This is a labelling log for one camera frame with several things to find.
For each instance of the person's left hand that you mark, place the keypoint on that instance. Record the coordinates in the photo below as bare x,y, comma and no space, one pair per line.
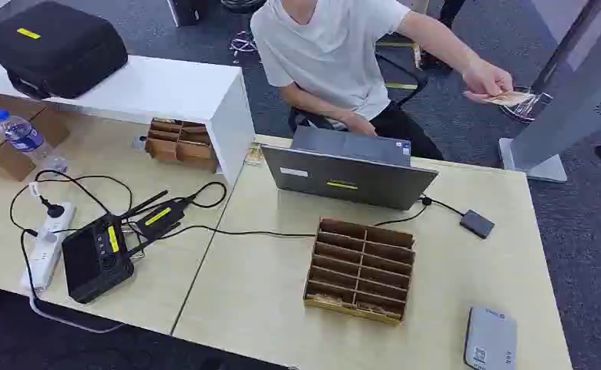
487,79

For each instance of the person's right hand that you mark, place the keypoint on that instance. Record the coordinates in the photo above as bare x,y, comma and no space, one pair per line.
357,123

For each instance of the wooden slotted card box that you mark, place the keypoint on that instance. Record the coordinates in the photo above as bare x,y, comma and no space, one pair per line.
359,270

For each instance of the printed card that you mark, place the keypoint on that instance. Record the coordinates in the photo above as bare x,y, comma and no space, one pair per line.
377,309
326,300

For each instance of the person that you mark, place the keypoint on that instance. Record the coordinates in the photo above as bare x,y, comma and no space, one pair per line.
326,51
431,60

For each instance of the chrome stanchion pole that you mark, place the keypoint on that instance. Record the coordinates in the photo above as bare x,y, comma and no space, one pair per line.
535,111

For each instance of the grey laptop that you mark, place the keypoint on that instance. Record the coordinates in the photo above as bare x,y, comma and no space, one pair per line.
351,184

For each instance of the grey floor stand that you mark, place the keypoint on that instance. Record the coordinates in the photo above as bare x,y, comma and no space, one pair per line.
561,127

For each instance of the small stack of cards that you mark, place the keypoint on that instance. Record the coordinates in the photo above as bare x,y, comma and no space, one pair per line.
253,155

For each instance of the chrome base stool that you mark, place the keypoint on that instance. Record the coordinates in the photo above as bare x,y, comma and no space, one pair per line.
242,43

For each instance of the small black box device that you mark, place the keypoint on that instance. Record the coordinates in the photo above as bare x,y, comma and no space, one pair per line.
476,223

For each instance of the wooden card box with partitions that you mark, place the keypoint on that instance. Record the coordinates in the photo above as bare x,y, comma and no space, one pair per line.
178,150

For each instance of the black box on floor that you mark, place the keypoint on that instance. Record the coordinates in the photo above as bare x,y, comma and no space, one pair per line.
185,11

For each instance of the white desk shelf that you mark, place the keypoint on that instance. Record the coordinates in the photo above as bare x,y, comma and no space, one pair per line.
152,87

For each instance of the black transmitter with antennas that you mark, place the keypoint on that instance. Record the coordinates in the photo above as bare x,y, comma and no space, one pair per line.
160,218

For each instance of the small silver object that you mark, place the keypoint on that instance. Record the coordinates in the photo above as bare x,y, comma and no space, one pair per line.
138,142

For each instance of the grey flat card reader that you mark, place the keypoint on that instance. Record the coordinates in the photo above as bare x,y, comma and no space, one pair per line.
489,339

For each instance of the black handheld screen device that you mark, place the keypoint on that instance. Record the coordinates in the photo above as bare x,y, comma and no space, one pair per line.
91,265

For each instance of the black carrying case yellow label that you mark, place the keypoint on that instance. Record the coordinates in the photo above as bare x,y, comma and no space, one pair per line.
50,51

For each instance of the clear water bottle blue cap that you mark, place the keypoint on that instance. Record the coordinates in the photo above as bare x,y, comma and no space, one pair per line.
25,138

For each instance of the white power strip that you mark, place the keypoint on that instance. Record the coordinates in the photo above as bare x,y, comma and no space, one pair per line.
45,255

